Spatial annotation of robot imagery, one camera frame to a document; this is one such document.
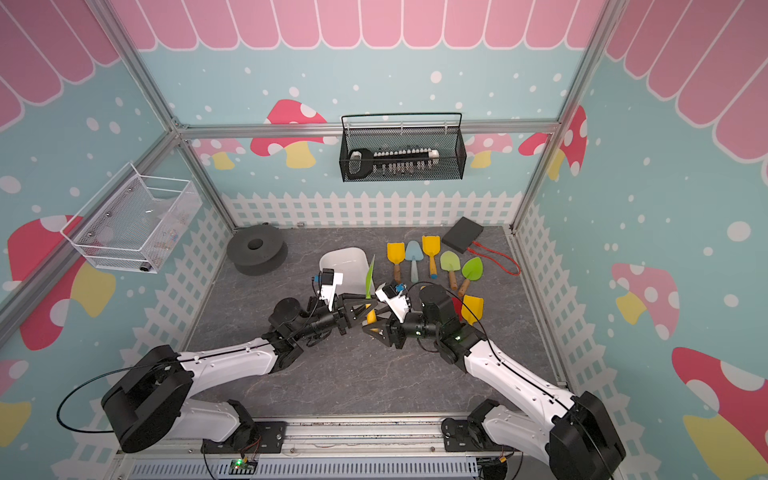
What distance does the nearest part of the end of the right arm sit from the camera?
0.58 meters

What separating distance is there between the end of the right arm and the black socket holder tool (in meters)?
0.42

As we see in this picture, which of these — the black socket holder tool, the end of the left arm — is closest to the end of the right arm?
the end of the left arm

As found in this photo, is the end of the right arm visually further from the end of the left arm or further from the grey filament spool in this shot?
the grey filament spool

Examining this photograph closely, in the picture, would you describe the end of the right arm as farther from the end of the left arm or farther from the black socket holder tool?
the black socket holder tool

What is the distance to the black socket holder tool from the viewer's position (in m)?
0.89
